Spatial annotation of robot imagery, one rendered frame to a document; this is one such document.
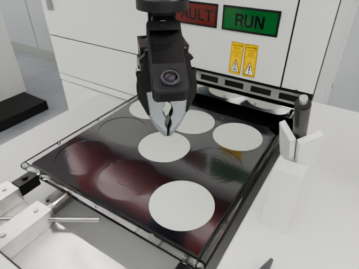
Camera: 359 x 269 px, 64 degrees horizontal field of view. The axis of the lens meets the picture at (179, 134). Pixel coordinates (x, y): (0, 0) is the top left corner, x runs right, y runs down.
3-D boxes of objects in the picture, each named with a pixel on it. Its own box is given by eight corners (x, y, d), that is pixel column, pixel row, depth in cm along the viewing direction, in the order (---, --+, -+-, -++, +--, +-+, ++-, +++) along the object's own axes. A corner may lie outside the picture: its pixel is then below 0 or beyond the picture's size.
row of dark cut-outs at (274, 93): (139, 64, 80) (138, 55, 78) (304, 105, 60) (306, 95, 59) (137, 65, 79) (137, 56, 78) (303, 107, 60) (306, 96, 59)
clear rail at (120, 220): (26, 165, 54) (24, 159, 53) (207, 268, 37) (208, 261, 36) (20, 169, 53) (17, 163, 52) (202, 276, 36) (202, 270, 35)
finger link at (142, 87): (167, 109, 47) (165, 56, 42) (169, 114, 45) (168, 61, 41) (138, 111, 46) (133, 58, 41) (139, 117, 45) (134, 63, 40)
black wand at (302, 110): (311, 107, 20) (317, 92, 21) (290, 102, 21) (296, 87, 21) (298, 179, 38) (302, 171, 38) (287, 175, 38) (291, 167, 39)
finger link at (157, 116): (163, 121, 53) (162, 73, 48) (168, 139, 48) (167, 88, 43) (146, 123, 52) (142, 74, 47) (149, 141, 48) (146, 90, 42)
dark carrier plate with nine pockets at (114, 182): (148, 93, 77) (147, 92, 76) (276, 132, 62) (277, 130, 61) (32, 165, 53) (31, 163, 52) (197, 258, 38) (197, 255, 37)
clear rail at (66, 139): (146, 92, 78) (145, 87, 78) (149, 93, 78) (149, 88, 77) (20, 169, 53) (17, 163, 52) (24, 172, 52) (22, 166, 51)
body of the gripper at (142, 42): (182, 68, 50) (182, -10, 43) (194, 89, 43) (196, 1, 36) (138, 71, 49) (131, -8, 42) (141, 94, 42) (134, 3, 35)
